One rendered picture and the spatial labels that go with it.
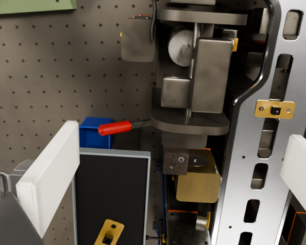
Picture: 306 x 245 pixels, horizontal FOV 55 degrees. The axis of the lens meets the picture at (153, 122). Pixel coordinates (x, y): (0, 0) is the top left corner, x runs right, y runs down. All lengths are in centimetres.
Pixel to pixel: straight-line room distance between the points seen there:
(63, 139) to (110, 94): 81
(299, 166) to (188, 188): 48
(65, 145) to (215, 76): 32
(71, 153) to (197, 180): 49
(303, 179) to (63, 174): 13
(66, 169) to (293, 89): 59
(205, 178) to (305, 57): 32
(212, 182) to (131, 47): 32
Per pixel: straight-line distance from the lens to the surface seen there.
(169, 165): 59
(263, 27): 67
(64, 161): 16
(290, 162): 20
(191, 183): 64
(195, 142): 60
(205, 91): 45
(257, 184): 79
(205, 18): 43
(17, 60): 102
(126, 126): 52
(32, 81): 102
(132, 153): 51
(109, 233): 62
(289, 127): 73
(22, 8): 94
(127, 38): 54
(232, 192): 77
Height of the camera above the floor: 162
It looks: 69 degrees down
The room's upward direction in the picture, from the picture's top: 178 degrees counter-clockwise
